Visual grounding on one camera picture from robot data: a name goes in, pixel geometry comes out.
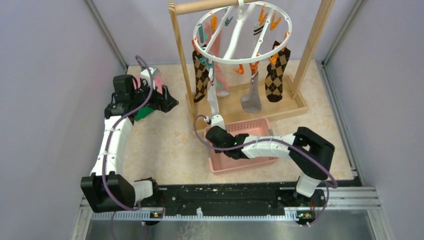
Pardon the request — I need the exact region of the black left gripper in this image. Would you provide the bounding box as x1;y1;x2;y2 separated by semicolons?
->
130;77;178;113

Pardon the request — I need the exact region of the pink plastic basket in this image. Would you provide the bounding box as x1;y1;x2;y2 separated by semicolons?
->
203;117;280;175

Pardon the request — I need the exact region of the grey sock striped cuff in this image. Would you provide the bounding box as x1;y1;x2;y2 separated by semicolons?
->
240;62;262;114

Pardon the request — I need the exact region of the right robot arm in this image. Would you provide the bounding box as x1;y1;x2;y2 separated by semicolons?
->
205;126;335;206

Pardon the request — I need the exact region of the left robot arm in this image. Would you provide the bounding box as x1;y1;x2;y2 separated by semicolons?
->
80;74;179;213

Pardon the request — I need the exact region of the wooden hanger rack stand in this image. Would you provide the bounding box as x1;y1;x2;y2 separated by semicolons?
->
168;0;334;129

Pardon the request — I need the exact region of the white round clip hanger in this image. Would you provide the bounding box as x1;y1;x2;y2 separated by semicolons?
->
192;0;293;65

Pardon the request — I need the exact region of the pink folded cloth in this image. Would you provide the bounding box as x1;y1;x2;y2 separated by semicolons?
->
132;73;163;94

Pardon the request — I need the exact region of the green folded cloth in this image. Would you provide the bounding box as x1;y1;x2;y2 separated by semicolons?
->
134;106;155;121

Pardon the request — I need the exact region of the brown argyle sock left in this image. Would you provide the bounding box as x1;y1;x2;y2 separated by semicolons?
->
191;37;210;103

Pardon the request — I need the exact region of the brown argyle sock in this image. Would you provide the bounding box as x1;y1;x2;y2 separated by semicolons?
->
191;37;210;103
264;46;291;103

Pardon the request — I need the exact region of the pink teal sock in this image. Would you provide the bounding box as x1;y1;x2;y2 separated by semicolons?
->
203;22;230;97

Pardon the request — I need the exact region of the brown argyle sock right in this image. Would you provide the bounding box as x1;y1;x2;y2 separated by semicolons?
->
264;46;291;103

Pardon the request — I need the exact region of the white black striped sock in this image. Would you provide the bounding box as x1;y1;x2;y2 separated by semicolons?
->
253;20;264;38

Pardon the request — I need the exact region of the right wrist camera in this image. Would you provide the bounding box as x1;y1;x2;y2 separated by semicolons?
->
204;114;226;130

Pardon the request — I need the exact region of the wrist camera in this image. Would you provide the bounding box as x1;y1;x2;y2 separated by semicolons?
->
204;114;226;130
140;67;160;83

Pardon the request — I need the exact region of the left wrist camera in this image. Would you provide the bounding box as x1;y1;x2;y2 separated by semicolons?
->
140;67;160;83

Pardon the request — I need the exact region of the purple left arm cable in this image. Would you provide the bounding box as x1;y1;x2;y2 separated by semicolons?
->
101;54;156;240

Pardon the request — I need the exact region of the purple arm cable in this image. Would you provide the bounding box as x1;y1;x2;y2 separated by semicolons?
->
193;114;339;228
101;54;156;240

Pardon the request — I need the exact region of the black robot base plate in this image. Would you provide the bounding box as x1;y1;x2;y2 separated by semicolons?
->
141;182;327;225

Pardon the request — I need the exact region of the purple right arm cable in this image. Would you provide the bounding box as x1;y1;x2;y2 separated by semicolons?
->
193;114;339;228

